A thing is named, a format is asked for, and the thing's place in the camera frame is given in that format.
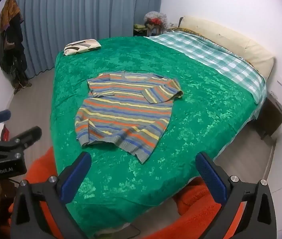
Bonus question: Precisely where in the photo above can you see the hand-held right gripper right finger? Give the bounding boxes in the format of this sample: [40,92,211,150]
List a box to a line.
[195,151,277,239]

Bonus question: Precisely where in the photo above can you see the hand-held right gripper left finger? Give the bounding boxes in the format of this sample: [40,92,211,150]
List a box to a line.
[11,151,92,239]

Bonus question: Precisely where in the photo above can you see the striped knit sweater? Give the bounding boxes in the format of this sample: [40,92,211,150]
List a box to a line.
[75,71,184,164]

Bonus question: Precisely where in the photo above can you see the dark hanging clothes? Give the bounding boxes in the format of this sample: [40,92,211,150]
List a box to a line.
[0,0,33,95]

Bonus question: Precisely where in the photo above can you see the orange fluffy rug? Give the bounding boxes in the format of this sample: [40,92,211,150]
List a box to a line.
[6,147,246,239]

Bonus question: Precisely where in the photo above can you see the green floral bedspread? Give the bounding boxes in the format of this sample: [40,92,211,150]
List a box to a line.
[50,36,261,238]

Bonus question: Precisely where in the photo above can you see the brown bedside cabinet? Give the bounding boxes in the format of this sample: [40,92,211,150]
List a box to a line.
[254,93,282,140]

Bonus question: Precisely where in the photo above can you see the small patterned pillow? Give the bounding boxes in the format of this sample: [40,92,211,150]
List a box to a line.
[63,39,102,56]

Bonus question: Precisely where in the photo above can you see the green checked bed sheet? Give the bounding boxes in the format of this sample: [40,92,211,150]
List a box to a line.
[144,32,267,120]

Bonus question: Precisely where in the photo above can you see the blue pleated curtain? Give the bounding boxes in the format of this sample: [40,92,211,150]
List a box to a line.
[7,0,165,79]

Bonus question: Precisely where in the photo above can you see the cream padded headboard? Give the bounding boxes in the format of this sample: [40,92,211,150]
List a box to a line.
[179,16,276,80]

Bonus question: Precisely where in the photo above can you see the green folded cloth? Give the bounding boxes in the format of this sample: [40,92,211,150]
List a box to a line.
[133,24,147,37]

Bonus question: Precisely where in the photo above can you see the clutter pile by bed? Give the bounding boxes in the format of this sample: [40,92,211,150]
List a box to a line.
[143,11,169,36]

